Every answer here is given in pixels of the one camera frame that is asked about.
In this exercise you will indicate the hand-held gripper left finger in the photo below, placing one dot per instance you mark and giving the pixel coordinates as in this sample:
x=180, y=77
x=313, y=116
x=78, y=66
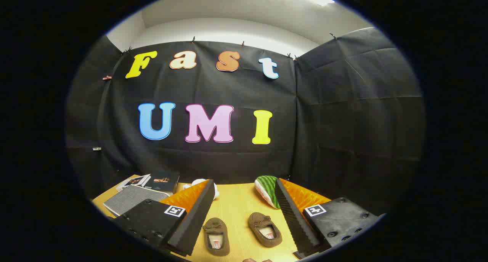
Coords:
x=194, y=224

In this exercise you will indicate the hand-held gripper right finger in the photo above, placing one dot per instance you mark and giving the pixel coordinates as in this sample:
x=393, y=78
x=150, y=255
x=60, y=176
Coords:
x=295, y=224

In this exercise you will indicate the brown fuzzy shoe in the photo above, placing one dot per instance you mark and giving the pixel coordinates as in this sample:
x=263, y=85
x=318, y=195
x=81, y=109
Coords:
x=265, y=231
x=216, y=237

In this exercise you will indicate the grey fabric storage box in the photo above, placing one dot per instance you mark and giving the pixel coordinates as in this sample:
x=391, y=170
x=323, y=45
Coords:
x=131, y=199

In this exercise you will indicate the white plush toy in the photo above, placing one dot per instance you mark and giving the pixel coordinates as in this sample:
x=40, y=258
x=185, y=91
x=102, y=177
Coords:
x=196, y=182

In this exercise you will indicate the watermelon slice plush toy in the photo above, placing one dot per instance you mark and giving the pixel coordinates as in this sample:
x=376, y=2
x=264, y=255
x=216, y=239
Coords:
x=267, y=187

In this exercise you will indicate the dark cover book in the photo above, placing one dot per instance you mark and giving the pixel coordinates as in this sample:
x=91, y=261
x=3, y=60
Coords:
x=162, y=182

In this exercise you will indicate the white cover book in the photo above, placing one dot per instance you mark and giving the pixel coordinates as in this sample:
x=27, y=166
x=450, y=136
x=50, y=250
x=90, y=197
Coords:
x=131, y=182

